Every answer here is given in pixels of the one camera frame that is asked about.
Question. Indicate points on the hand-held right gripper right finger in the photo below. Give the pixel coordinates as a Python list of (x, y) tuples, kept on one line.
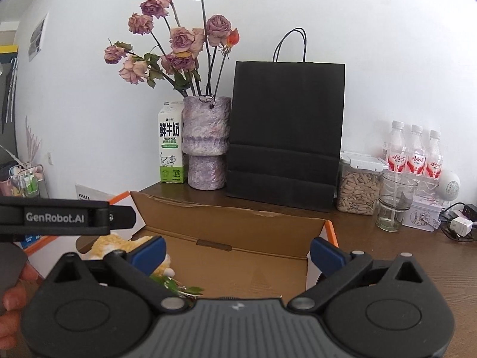
[(327, 255)]

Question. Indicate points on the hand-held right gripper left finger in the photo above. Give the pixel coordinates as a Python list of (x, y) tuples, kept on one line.
[(149, 254)]

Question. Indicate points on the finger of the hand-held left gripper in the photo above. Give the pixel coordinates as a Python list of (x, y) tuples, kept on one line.
[(123, 217)]

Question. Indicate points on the yellow white plush toy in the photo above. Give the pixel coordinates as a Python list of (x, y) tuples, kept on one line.
[(108, 248)]

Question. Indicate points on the red cardboard box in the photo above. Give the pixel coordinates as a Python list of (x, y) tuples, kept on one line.
[(242, 268)]

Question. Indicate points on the clear seed container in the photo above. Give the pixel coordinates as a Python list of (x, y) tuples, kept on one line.
[(357, 194)]

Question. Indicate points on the person's left hand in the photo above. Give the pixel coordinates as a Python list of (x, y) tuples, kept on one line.
[(11, 302)]

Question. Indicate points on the pink plastic bin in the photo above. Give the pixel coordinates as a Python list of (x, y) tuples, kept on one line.
[(4, 187)]

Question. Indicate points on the water bottles with red labels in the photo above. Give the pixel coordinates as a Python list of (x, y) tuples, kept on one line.
[(389, 220)]

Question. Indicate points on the white green milk carton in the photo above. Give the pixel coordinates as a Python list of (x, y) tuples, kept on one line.
[(169, 145)]

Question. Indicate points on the white printed tin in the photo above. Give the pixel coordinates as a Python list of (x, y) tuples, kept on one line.
[(425, 216)]

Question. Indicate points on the purple textured vase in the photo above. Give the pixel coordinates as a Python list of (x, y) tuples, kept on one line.
[(207, 138)]

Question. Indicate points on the clear red label bottle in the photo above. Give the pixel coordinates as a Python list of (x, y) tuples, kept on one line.
[(415, 154), (395, 149), (434, 160)]

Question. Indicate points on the white charger plug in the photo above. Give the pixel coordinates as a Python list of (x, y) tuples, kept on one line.
[(461, 226)]

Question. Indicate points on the black paper bag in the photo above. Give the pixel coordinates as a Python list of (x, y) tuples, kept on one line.
[(287, 119)]

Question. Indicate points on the white round speaker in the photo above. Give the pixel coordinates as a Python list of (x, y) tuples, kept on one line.
[(451, 185)]

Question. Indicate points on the black power adapter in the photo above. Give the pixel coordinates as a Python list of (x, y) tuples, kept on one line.
[(470, 210)]

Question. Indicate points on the dried pink rose bouquet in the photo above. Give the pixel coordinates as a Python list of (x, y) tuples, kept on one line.
[(182, 39)]

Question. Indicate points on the white wall socket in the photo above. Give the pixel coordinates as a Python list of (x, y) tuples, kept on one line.
[(50, 158)]

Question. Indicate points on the wall poster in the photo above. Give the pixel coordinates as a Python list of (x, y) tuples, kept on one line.
[(37, 37)]

